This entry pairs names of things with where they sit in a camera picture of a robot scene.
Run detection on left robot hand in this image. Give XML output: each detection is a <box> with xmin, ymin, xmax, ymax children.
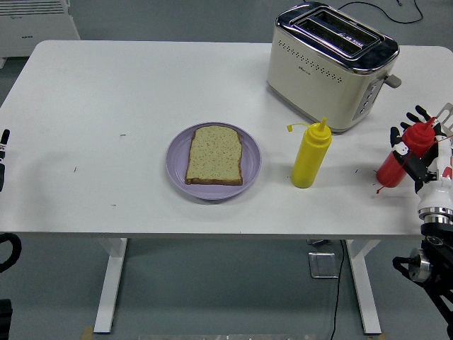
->
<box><xmin>0</xmin><ymin>128</ymin><xmax>11</xmax><ymax>193</ymax></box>

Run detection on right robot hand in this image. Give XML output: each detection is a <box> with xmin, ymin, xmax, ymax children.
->
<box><xmin>389</xmin><ymin>104</ymin><xmax>453</xmax><ymax>213</ymax></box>

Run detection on red squeeze bottle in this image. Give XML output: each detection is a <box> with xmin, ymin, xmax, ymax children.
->
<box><xmin>375</xmin><ymin>116</ymin><xmax>437</xmax><ymax>196</ymax></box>

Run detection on speckled bread slice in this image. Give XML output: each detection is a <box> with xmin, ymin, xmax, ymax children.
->
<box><xmin>184</xmin><ymin>125</ymin><xmax>244</xmax><ymax>186</ymax></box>

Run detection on metal toast rack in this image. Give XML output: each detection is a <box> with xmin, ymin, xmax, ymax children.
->
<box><xmin>434</xmin><ymin>102</ymin><xmax>453</xmax><ymax>143</ymax></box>

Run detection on white table leg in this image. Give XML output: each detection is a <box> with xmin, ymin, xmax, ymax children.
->
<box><xmin>93</xmin><ymin>237</ymin><xmax>129</xmax><ymax>335</ymax></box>
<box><xmin>345</xmin><ymin>239</ymin><xmax>384</xmax><ymax>336</ymax></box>

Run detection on yellow squeeze bottle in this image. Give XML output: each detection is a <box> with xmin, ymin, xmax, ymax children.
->
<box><xmin>286</xmin><ymin>117</ymin><xmax>333</xmax><ymax>189</ymax></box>

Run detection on metal floor plate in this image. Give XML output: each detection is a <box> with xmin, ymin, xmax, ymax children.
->
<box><xmin>307</xmin><ymin>251</ymin><xmax>341</xmax><ymax>279</ymax></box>

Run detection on white floor appliance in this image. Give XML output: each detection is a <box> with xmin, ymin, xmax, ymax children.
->
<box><xmin>0</xmin><ymin>0</ymin><xmax>82</xmax><ymax>69</ymax></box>

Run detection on cream and chrome toaster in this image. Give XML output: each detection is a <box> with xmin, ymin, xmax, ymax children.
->
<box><xmin>265</xmin><ymin>1</ymin><xmax>403</xmax><ymax>135</ymax></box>

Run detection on purple plate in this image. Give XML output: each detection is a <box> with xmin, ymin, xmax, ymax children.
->
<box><xmin>166</xmin><ymin>122</ymin><xmax>263</xmax><ymax>201</ymax></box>

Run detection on black cable under table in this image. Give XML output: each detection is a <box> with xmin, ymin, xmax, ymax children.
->
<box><xmin>328</xmin><ymin>239</ymin><xmax>346</xmax><ymax>340</ymax></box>

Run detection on black floor cable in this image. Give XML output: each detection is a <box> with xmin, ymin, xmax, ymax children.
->
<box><xmin>335</xmin><ymin>0</ymin><xmax>424</xmax><ymax>25</ymax></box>

